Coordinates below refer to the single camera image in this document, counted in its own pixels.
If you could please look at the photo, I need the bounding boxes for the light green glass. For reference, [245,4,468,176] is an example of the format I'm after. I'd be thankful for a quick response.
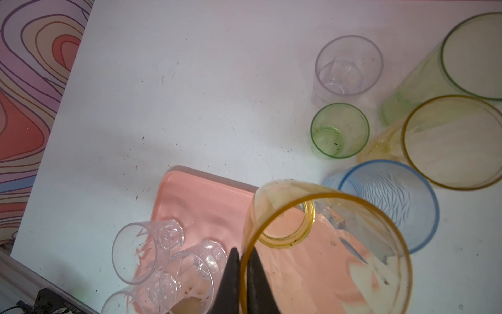
[309,103,370,159]

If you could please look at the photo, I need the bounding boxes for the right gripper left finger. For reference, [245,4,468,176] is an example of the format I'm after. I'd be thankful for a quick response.
[211,247,241,314]

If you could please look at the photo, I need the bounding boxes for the aluminium front rail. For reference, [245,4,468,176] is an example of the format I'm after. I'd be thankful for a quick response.
[1,247,98,314]

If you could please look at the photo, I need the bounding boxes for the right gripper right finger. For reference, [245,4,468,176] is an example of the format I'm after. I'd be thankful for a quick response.
[247,248,281,314]

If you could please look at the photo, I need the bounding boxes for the brown glass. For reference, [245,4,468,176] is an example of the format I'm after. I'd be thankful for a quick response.
[167,296,213,314]

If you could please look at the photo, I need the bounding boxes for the amber glass row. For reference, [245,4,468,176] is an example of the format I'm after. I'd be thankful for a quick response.
[240,179,413,313]

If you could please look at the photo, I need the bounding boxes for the blue tinted glass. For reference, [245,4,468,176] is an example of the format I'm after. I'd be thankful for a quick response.
[322,160,439,254]

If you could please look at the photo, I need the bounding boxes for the pink plastic tray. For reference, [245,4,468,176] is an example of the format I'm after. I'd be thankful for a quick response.
[133,165,393,314]

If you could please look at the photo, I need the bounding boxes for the yellow glass back right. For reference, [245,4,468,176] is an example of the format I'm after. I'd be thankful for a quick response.
[380,12,501,126]

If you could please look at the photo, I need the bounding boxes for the yellow green glass right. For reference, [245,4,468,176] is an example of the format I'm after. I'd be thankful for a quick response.
[358,95,501,191]

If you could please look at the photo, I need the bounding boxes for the clear glass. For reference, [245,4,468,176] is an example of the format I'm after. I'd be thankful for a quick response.
[101,290,159,314]
[312,35,384,108]
[112,219,184,285]
[159,240,227,312]

